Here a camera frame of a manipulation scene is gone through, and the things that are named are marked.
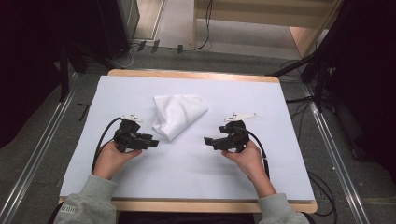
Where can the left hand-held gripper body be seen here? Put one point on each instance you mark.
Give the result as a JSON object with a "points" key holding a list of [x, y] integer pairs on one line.
{"points": [[128, 137]]}

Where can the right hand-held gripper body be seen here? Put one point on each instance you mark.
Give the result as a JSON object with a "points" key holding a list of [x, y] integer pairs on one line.
{"points": [[236, 133]]}

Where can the white mesh laundry bag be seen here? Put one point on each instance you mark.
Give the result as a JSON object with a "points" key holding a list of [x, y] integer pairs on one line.
{"points": [[177, 115]]}

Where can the person's left hand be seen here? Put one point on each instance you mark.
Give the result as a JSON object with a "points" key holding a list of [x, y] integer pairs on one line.
{"points": [[111, 161]]}

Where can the person's right hand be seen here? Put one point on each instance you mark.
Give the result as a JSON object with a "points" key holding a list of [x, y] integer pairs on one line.
{"points": [[249, 161]]}

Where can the white table cover sheet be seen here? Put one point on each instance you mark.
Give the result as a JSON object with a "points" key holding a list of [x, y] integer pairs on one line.
{"points": [[186, 174]]}

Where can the wooden table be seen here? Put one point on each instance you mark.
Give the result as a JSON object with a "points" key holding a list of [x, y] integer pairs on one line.
{"points": [[193, 74]]}

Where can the black metal stand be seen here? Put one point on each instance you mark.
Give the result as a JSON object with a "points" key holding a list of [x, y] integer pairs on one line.
{"points": [[64, 74], [319, 84]]}

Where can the dark cabinet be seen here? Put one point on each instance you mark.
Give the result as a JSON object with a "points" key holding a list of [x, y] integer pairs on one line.
{"points": [[120, 25]]}

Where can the black curtain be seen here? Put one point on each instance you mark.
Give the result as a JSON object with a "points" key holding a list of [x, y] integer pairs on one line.
{"points": [[28, 62], [367, 77]]}

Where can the aluminium floor rail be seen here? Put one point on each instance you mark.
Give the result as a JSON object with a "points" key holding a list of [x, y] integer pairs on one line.
{"points": [[336, 161], [34, 161]]}

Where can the light wooden shelf frame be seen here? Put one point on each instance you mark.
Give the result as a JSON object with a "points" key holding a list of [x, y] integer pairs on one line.
{"points": [[264, 14]]}

